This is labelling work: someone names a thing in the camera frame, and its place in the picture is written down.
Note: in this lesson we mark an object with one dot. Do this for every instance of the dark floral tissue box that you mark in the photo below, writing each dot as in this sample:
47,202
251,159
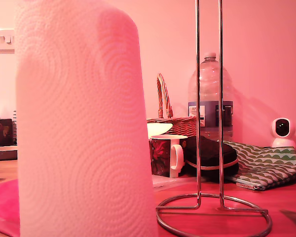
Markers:
1,132

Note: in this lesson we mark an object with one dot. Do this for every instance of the white wall light switch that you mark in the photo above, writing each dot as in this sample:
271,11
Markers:
1,39

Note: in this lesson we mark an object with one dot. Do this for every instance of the metallic paper towel stand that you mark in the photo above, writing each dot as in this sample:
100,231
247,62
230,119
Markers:
197,74

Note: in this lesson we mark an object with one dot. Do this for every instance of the black zip case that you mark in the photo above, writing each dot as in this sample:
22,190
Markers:
209,153

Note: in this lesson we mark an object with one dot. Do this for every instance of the white paper bag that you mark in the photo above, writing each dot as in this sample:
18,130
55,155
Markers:
159,128

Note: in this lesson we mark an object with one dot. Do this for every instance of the white paper towel roll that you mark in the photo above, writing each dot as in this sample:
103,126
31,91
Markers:
76,123

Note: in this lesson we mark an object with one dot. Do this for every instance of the large clear water bottle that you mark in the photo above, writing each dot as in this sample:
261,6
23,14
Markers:
209,81

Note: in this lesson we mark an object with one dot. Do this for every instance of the small white round camera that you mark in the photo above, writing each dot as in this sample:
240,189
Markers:
282,127

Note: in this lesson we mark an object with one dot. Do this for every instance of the green wave pattern pouch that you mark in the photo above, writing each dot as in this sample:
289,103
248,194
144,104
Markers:
266,163

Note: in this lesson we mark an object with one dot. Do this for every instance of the shallow grey dish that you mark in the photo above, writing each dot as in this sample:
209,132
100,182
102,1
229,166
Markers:
2,153

